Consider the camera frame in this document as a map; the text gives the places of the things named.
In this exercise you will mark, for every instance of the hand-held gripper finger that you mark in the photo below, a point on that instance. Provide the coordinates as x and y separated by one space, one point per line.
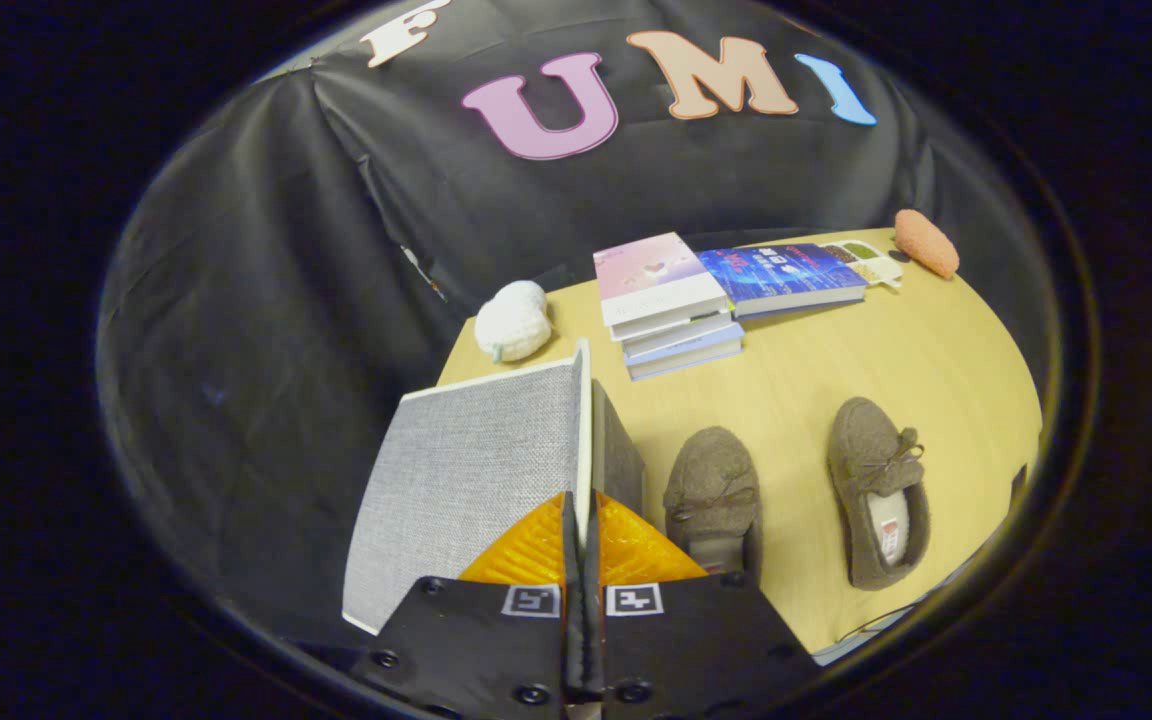
592 640
573 640

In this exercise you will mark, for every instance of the grey fabric storage box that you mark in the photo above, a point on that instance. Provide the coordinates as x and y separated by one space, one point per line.
466 480

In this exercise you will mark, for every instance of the brown fuzzy shoe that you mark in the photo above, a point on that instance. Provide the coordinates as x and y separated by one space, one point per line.
861 440
711 480

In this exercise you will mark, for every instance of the white book with blue spine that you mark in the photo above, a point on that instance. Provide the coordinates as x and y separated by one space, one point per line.
686 358

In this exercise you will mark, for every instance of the white book with grey spine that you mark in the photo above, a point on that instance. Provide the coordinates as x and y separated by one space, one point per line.
681 335

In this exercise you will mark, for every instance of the white knitted plush ball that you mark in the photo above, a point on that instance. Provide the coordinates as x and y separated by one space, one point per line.
513 320

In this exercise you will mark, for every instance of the pink cover book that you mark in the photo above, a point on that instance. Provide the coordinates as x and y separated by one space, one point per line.
651 275

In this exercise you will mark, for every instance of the blue cover book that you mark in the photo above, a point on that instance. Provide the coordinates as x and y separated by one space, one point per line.
781 272

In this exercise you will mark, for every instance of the black backdrop cloth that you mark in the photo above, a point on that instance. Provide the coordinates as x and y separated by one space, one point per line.
286 300

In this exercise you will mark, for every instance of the white divided tray with beans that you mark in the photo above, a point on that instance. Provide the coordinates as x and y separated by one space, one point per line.
866 262

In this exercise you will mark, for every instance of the orange fuzzy sponge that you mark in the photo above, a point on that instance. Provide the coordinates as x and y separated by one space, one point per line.
926 243

